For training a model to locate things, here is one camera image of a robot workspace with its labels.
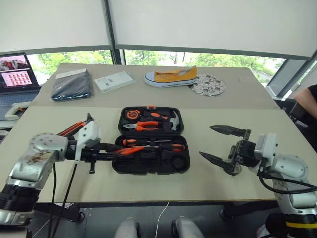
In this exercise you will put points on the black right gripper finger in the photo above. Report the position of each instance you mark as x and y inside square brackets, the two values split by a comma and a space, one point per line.
[214, 160]
[226, 130]

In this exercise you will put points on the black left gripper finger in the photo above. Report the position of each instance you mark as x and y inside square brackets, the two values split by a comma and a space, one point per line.
[112, 145]
[110, 156]

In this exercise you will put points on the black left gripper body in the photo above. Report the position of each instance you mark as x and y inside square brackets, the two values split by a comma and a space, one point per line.
[92, 155]

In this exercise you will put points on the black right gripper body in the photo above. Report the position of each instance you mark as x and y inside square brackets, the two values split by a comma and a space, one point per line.
[244, 152]

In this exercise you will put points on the orange needle-nose pliers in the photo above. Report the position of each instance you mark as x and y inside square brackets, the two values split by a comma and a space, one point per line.
[131, 150]

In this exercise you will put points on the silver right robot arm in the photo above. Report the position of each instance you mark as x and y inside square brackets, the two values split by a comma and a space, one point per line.
[292, 171]

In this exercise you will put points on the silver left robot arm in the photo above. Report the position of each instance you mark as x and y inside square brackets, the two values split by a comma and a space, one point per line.
[29, 161]

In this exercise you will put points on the black plastic tool case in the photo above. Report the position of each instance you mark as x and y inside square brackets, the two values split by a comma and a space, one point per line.
[151, 158]

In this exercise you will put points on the long-shaft orange black screwdriver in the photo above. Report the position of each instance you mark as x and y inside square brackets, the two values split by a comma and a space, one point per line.
[130, 142]

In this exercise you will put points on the orange black tape measure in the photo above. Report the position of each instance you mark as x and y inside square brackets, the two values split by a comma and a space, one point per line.
[132, 115]

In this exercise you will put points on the orange combination pliers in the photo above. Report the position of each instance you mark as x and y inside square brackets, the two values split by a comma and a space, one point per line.
[146, 126]

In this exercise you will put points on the short orange black screwdriver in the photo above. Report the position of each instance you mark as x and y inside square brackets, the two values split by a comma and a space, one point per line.
[173, 147]

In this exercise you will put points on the round perforated metal plate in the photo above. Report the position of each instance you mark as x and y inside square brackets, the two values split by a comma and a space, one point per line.
[210, 86]

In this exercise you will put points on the black table leg with caster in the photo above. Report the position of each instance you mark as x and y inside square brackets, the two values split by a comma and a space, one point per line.
[64, 212]

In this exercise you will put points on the flat white box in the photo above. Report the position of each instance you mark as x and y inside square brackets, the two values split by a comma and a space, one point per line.
[114, 81]

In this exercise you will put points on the dark folded fabric bag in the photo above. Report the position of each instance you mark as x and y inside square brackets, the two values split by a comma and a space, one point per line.
[71, 85]

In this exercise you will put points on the grey rounded shape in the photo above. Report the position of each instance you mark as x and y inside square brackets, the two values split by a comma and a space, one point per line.
[127, 228]
[185, 228]

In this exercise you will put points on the yellow white canvas shoe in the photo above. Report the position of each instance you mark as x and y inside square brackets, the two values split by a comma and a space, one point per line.
[171, 78]

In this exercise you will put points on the person in black shirt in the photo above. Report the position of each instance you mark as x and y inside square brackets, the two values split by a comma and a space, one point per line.
[308, 99]

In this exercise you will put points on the white handheld device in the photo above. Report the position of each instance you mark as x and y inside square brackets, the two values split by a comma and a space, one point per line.
[15, 110]

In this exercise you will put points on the white roller blind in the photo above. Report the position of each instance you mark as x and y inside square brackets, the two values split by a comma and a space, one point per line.
[52, 22]
[213, 24]

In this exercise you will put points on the open laptop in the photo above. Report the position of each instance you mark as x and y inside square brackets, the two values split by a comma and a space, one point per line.
[16, 77]

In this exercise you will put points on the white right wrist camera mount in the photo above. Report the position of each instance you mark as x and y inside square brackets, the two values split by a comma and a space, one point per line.
[266, 148]

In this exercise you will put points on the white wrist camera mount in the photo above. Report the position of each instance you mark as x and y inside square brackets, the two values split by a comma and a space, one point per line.
[89, 131]
[266, 148]

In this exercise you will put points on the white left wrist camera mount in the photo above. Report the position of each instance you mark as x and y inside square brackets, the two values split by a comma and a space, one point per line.
[89, 131]

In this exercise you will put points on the dark window frame post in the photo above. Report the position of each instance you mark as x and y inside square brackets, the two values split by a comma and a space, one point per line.
[115, 32]

